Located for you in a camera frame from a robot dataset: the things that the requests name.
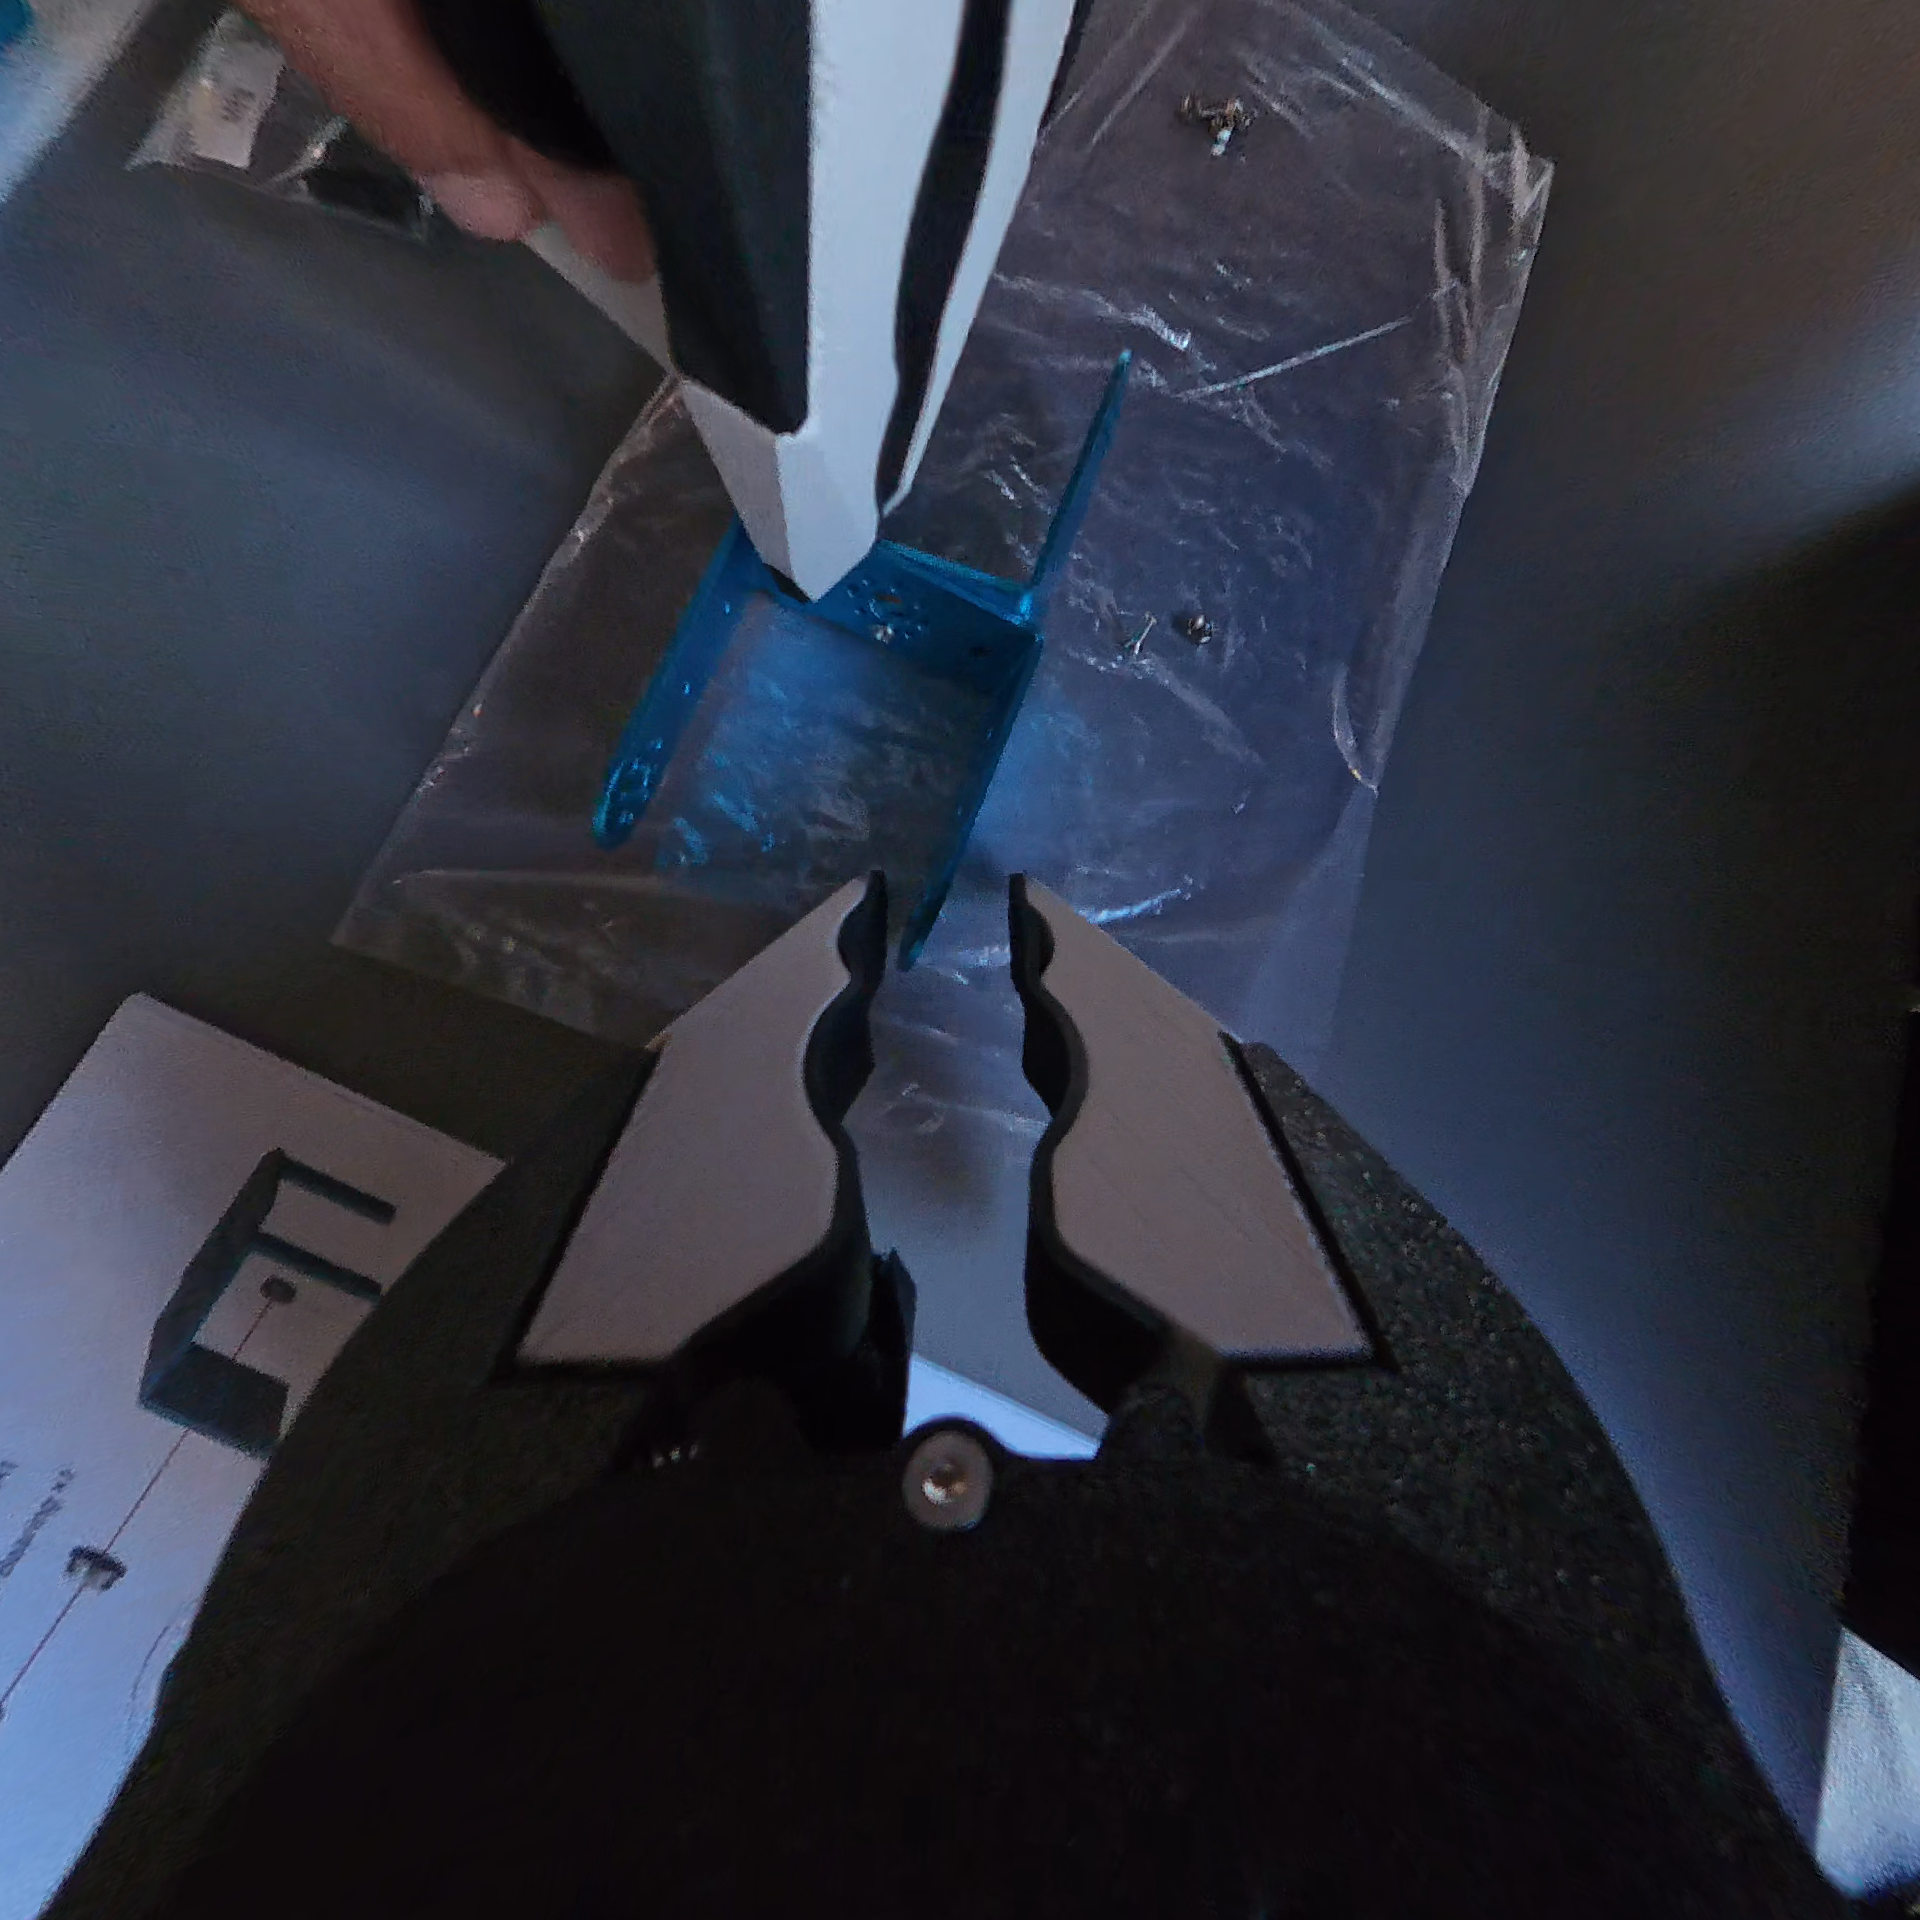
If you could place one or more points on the person's grey trousers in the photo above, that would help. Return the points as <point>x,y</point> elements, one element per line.
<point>1875,1769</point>

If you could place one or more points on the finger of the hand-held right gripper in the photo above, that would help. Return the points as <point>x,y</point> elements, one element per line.
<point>1042,76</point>
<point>849,299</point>

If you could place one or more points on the white instruction booklet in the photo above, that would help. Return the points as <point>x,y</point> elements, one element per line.
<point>120,1200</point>

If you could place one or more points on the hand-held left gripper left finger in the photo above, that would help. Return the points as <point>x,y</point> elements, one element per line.
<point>691,1200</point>

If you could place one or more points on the person's right hand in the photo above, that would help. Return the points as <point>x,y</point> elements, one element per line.
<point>451,135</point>

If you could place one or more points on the clear plastic bag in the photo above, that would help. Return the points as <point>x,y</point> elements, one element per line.
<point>1275,375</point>

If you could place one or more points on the grey desk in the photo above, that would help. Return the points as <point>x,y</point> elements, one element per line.
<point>1650,749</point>

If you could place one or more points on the pile of small hardware packets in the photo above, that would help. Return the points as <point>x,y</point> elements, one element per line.
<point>224,106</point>

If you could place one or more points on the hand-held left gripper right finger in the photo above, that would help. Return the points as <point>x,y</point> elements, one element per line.
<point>1200,1185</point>

